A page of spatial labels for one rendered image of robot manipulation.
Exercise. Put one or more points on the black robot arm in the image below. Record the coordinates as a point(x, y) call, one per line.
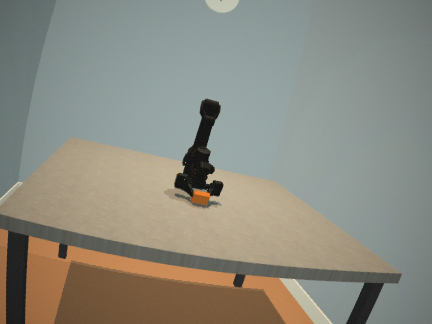
point(198, 155)

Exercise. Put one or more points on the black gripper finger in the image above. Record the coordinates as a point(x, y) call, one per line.
point(187, 186)
point(212, 188)

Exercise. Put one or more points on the orange block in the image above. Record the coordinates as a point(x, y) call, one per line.
point(200, 197)

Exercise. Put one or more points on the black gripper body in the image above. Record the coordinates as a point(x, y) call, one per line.
point(198, 182)

